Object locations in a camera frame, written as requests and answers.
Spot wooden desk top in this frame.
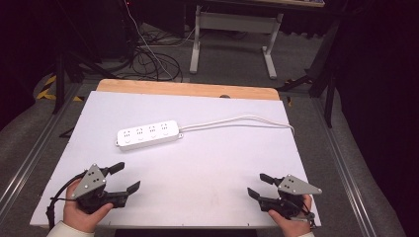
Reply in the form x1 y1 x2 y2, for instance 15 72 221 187
253 0 326 9

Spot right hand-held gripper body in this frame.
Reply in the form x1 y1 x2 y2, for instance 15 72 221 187
258 174 323 221

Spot black floor cables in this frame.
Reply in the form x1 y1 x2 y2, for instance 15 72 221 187
129 31 184 82

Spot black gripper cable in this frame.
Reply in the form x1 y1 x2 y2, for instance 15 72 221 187
45 170 87 229

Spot aluminium floor rail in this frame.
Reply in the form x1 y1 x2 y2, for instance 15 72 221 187
310 98 378 237
0 82 85 211

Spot white table board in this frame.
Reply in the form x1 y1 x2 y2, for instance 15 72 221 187
29 90 322 229

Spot wooden table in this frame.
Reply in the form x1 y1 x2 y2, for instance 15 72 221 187
95 78 281 102

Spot black metal stand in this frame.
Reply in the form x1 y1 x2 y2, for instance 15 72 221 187
52 48 117 116
276 18 342 129

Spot white power strip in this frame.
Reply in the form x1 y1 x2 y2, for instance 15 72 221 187
115 119 185 152

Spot white metal desk frame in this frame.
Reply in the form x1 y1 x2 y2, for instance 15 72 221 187
189 4 285 80

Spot white power strip cable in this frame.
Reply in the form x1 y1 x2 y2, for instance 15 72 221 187
179 115 295 135

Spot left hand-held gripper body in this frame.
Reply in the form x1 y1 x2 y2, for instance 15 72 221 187
70 163 130 215

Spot white floor cable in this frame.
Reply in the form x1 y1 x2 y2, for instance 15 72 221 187
123 0 196 80

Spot person's right hand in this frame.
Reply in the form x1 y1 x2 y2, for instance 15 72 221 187
267 194 313 237

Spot person's left hand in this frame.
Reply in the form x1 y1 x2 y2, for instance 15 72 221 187
62 179 115 234

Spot yellow black floor tape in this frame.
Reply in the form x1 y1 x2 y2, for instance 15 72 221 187
35 74 85 103

